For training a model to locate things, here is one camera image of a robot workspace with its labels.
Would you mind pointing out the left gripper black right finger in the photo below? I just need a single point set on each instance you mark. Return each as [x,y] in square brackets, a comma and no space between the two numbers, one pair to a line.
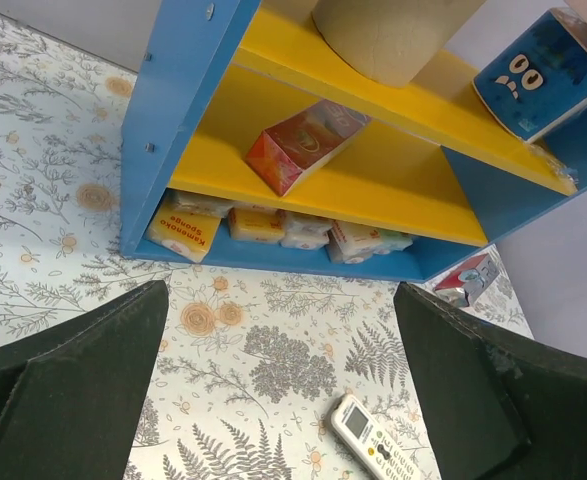
[497,405]

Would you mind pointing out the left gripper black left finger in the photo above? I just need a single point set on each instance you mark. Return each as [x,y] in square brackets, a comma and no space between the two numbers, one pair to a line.
[71,396]

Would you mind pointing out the white air conditioner remote control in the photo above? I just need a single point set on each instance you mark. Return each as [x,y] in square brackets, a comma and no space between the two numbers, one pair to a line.
[369,442]

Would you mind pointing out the silver toothpaste box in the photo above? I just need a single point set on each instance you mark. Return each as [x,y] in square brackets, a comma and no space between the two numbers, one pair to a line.
[467,282]

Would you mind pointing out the floral patterned table mat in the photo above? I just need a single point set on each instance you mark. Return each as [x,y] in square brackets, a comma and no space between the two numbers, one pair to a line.
[249,361]

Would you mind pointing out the green teal sponge pack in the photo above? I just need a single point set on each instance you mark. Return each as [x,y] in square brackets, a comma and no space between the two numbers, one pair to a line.
[391,241]

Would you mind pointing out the yellow Kameneko sponge pack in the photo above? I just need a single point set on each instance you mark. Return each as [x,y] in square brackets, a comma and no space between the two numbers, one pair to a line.
[187,234]

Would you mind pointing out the red and white sponge pack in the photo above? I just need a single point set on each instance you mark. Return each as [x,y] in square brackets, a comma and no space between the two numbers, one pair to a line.
[351,243]

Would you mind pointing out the yellow wrapped sponge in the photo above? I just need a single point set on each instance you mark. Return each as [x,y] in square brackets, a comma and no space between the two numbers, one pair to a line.
[255,226]

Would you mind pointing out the white wrapped sponge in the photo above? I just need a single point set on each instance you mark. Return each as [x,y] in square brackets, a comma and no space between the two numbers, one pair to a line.
[304,232]

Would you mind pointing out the red tea box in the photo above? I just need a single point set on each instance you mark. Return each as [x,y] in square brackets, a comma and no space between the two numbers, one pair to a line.
[285,154]

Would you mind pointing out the blue monster face box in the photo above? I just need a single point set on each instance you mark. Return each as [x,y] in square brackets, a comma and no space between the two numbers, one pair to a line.
[540,80]

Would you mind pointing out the beige paper towel roll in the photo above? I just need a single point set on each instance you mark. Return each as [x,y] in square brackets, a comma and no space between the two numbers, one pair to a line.
[390,41]

